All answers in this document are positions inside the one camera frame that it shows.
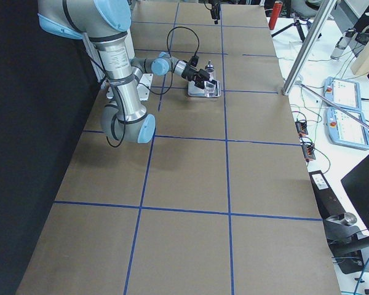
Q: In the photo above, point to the near orange connector block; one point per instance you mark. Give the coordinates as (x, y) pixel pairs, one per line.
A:
(308, 151)

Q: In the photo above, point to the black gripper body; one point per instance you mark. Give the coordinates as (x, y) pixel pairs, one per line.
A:
(190, 74)
(214, 13)

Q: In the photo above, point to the far orange connector block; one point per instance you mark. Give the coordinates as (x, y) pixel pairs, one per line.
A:
(301, 127)

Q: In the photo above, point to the black power strip box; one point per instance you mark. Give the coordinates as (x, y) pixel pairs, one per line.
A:
(327, 201)

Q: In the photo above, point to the near blue teach pendant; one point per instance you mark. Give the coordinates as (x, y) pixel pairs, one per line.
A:
(343, 130)

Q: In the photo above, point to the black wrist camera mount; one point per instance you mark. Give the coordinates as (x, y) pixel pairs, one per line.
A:
(194, 60)

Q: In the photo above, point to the black camera tripod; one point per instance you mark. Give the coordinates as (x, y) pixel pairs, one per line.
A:
(297, 24)

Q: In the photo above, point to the silver digital kitchen scale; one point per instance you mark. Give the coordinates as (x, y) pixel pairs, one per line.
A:
(193, 91)

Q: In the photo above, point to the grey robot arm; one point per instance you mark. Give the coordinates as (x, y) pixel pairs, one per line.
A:
(107, 23)

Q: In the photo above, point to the orange connector block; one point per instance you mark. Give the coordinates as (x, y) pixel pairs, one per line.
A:
(301, 127)
(308, 151)

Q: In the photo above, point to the blue teach pendant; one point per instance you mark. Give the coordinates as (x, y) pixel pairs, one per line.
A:
(343, 130)
(343, 92)

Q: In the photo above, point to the far blue teach pendant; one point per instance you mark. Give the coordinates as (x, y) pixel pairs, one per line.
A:
(343, 92)

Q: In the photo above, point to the red cylinder tube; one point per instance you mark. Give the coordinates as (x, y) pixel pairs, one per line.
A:
(276, 10)

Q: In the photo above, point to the green tipped metal rod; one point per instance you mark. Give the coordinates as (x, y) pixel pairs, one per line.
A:
(332, 104)

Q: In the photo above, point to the aluminium frame post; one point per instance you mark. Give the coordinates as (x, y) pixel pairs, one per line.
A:
(318, 23)

